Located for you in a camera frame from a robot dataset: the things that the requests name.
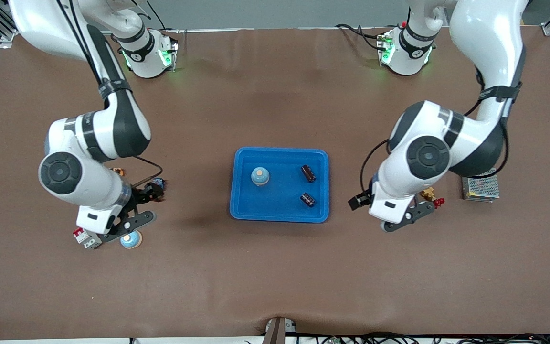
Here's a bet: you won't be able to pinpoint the white red circuit breaker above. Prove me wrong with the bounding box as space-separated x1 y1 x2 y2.
73 228 103 250

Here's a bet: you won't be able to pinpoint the blue plastic tray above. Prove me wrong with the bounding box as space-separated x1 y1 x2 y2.
230 147 329 224

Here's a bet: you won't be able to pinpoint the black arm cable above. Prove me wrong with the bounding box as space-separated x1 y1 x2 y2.
360 72 524 196
55 0 164 189

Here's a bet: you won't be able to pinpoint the black base cables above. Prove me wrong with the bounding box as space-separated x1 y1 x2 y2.
336 23 385 52

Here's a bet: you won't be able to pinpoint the brown table mat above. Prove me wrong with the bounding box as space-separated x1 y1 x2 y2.
0 26 550 341

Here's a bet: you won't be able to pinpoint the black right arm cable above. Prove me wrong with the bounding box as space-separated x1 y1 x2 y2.
55 0 164 189

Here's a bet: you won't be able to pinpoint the metal mesh power supply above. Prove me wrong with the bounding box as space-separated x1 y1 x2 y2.
461 167 500 202

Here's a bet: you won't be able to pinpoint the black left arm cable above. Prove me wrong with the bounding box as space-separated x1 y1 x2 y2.
360 72 524 196

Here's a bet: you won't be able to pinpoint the brass valve red handle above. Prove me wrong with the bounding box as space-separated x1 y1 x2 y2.
421 187 445 210

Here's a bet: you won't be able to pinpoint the blue desk bell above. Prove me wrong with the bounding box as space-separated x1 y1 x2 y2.
251 166 271 186
120 232 143 250

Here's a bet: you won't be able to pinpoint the grey camera pole mount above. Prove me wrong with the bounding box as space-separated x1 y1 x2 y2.
262 317 297 344

